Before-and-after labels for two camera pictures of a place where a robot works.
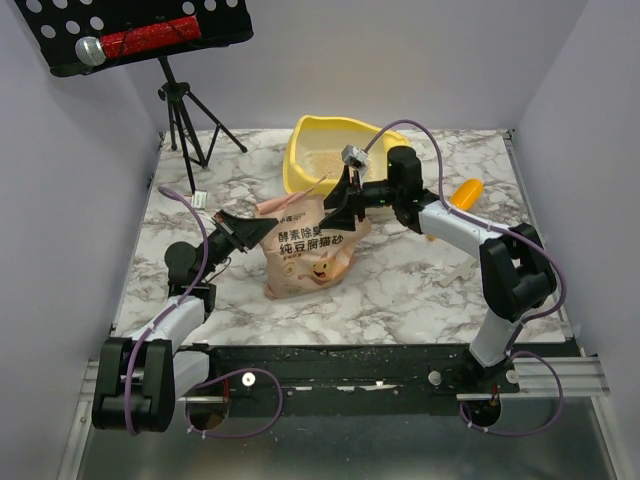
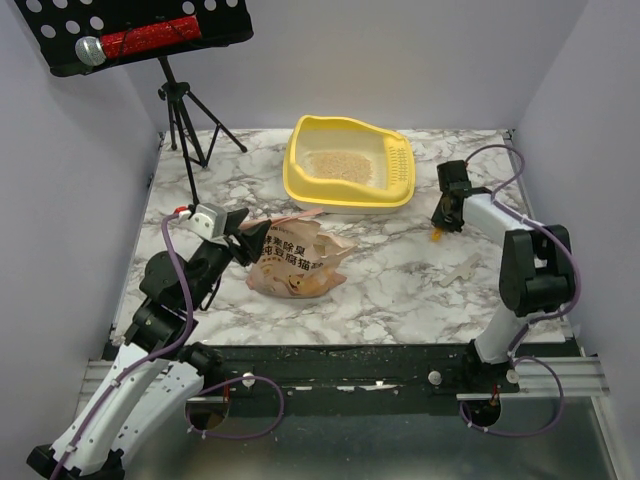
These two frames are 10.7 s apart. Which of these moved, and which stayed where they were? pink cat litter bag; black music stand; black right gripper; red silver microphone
Moved: pink cat litter bag; black right gripper
Stayed: black music stand; red silver microphone
